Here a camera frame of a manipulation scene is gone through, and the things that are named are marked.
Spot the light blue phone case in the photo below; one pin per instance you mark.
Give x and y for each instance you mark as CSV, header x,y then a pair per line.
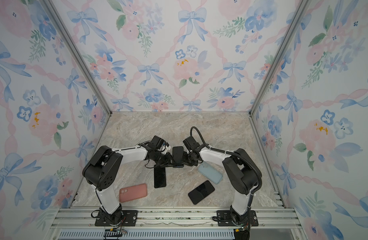
x,y
210,173

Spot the aluminium corner post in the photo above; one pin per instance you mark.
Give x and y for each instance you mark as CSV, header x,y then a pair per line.
x,y
55,17
283,47

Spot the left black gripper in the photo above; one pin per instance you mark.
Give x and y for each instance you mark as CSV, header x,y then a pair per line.
x,y
168,160

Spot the pink phone case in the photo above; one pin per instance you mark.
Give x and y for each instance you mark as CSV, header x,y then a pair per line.
x,y
133,193

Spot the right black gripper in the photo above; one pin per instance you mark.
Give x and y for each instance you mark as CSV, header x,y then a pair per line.
x,y
183,160

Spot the black phone left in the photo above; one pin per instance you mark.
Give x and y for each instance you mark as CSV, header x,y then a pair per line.
x,y
160,178

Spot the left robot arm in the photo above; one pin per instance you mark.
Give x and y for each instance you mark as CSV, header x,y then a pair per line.
x,y
101,171

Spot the left aluminium corner post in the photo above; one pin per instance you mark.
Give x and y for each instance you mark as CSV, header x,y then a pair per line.
x,y
55,17

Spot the aluminium rail frame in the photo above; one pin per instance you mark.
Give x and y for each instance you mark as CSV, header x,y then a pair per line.
x,y
177,223

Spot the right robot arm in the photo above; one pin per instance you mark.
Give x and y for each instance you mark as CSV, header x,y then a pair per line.
x,y
243,174

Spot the right aluminium corner post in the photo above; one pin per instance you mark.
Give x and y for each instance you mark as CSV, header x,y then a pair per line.
x,y
283,47

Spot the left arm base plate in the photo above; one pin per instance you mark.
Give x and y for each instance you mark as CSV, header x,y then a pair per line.
x,y
123,218

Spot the black phone right tilted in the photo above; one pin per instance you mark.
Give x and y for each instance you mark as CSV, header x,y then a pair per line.
x,y
201,192

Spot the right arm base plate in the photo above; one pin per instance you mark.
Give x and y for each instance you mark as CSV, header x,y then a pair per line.
x,y
232,219

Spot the black phone case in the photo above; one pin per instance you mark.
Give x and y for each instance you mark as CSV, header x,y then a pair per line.
x,y
177,157

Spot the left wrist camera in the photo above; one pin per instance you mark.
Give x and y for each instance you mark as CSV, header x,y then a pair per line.
x,y
158,142

